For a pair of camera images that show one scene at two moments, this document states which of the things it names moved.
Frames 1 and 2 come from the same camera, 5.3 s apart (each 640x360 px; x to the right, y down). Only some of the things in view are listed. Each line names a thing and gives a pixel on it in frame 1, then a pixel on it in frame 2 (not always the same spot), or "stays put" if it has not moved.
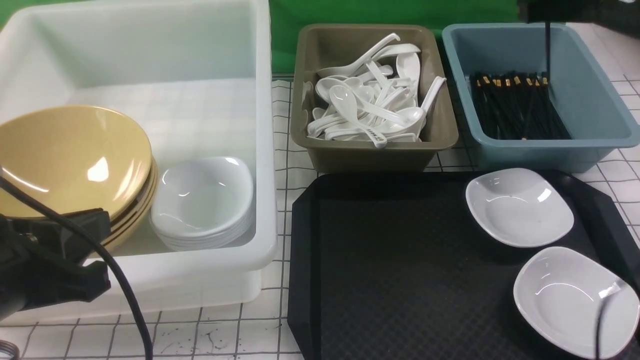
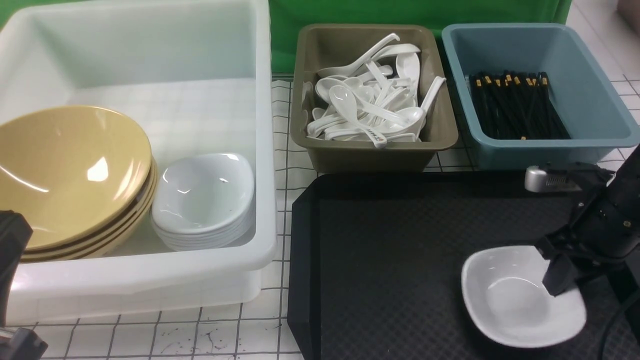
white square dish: [520, 207] -> [202, 201]
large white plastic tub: [199, 75] stays put
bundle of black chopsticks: [515, 105] stays put
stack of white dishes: [202, 203] stays put
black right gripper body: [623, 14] -> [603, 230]
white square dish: [561, 291] -> [503, 292]
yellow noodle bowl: [78, 157] stays put
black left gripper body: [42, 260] -> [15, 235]
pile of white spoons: [375, 98] stays put
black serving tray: [395, 267] stays put
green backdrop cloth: [286, 15] stays put
